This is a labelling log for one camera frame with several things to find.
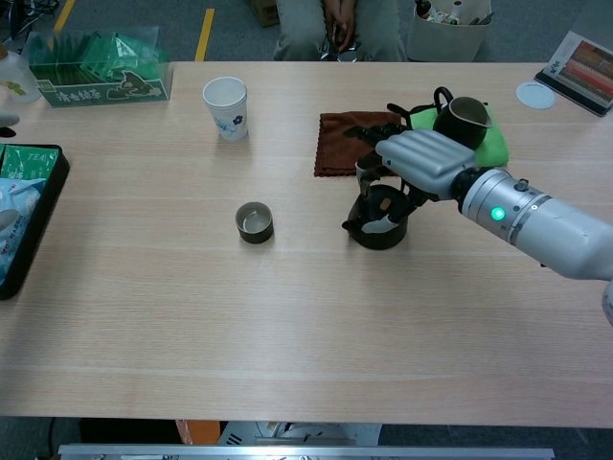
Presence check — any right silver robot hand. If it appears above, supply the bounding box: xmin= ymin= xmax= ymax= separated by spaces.
xmin=342 ymin=123 xmax=480 ymax=236

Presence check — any dark ceramic teapot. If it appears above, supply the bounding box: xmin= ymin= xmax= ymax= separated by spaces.
xmin=341 ymin=184 xmax=410 ymax=251

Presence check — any small dark tea cup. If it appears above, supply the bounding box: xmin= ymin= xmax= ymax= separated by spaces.
xmin=235 ymin=201 xmax=275 ymax=244

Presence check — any translucent plastic bottle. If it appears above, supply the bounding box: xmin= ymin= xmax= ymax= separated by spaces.
xmin=0 ymin=42 xmax=43 ymax=104

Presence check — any dark ceramic pitcher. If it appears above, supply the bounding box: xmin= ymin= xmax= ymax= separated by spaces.
xmin=432 ymin=85 xmax=492 ymax=150

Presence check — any green tea packet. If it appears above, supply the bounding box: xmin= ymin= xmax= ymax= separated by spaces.
xmin=0 ymin=146 xmax=61 ymax=181

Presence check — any green cloth black trim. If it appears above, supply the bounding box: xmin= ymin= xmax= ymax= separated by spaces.
xmin=386 ymin=101 xmax=511 ymax=169

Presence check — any black tray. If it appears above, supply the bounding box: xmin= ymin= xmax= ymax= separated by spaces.
xmin=0 ymin=143 xmax=71 ymax=302

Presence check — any brown cloth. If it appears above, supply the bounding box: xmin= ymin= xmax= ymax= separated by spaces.
xmin=313 ymin=110 xmax=408 ymax=178

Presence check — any green tea box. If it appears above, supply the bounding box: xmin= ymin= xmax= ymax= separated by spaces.
xmin=26 ymin=26 xmax=173 ymax=109

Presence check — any blue wet wipes pack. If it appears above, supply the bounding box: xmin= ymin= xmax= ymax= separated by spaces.
xmin=0 ymin=176 xmax=47 ymax=287

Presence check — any beige bin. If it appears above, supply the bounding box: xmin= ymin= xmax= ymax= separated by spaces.
xmin=406 ymin=0 xmax=494 ymax=62

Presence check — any white round lid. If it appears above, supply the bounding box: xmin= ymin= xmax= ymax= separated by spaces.
xmin=515 ymin=80 xmax=557 ymax=110

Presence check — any colourful booklet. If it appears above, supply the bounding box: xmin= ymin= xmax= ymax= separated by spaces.
xmin=534 ymin=31 xmax=613 ymax=118

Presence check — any seated person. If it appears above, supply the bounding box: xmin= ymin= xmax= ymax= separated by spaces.
xmin=273 ymin=0 xmax=408 ymax=62

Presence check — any white paper cup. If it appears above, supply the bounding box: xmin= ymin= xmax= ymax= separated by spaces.
xmin=201 ymin=76 xmax=249 ymax=142

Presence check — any orange object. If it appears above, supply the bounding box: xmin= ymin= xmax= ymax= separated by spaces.
xmin=174 ymin=420 xmax=221 ymax=446

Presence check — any aluminium rail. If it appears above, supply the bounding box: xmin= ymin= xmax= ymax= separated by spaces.
xmin=57 ymin=444 xmax=556 ymax=460

